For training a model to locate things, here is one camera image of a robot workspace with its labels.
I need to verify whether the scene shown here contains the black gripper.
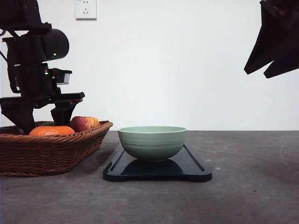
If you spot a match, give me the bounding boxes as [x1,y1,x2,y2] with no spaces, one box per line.
[0,35,85,135]
[244,0,299,78]

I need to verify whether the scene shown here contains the light green bowl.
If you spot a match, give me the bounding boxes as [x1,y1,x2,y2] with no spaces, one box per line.
[118,126,187,162]

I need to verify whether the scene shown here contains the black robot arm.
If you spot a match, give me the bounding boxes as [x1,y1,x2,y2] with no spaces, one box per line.
[0,0,85,134]

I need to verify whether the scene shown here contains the brown wicker basket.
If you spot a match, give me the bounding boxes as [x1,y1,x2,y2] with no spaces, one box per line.
[0,120,113,177]

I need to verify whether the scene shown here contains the green avocado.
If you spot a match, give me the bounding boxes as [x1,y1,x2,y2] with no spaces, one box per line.
[41,121,56,126]

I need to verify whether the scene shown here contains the orange tangerine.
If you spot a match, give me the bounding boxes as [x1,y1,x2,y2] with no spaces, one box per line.
[29,126,75,136]

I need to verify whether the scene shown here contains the dark purple fruit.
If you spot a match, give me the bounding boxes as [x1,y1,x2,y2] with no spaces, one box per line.
[0,126,29,135]

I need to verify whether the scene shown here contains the red yellow apple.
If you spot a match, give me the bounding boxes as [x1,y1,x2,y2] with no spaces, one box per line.
[71,116,100,132]

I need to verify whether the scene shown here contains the dark rectangular tray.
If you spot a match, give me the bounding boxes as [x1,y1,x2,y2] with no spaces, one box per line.
[103,143,213,182]

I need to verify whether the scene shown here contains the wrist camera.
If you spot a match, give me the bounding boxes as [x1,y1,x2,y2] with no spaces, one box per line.
[57,70,72,85]

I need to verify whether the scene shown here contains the white wall socket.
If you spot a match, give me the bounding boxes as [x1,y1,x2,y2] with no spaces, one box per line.
[75,0,97,21]

